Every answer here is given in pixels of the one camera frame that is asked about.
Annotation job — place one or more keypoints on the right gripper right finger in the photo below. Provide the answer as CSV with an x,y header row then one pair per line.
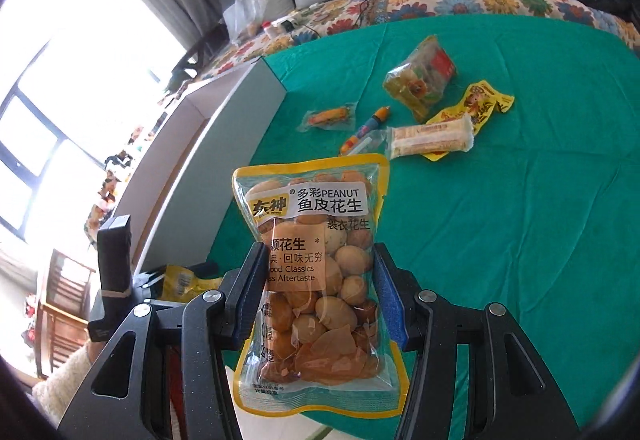
x,y
512,394

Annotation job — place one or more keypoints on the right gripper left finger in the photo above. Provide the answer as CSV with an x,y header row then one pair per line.
x,y
125,395

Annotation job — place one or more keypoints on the yellow snack pouch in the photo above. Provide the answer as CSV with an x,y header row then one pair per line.
x,y
182,285

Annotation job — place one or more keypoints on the peanut bag yellow trim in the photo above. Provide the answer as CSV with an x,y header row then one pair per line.
x,y
319,342

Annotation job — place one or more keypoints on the clear long stick packet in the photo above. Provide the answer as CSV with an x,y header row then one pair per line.
x,y
372,142

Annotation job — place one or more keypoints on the corn sausage packet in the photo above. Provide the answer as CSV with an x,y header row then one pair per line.
x,y
341,118

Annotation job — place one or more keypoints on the left hand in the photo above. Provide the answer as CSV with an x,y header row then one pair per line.
x,y
93,350

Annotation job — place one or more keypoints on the wooden chair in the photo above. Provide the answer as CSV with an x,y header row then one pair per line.
x,y
62,312

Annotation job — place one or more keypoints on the white cardboard box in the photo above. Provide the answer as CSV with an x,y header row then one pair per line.
x,y
181,188

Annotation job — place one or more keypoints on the green tablecloth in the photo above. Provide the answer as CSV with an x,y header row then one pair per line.
x,y
541,215

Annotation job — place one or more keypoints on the white wafer bar packet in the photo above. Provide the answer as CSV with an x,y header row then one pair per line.
x,y
430,139

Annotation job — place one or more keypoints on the yellow chicken feet packet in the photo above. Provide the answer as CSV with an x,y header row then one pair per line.
x,y
479,101

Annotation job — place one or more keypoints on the orange sausage stick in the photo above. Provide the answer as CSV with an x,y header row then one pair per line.
x,y
373,123

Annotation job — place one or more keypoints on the clear mixed snack bag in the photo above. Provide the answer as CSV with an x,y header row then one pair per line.
x,y
419,82

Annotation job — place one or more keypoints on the clear plastic bag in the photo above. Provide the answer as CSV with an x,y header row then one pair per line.
x,y
244,19

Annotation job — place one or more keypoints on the floral bed sheet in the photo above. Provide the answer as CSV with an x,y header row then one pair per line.
x,y
338,16

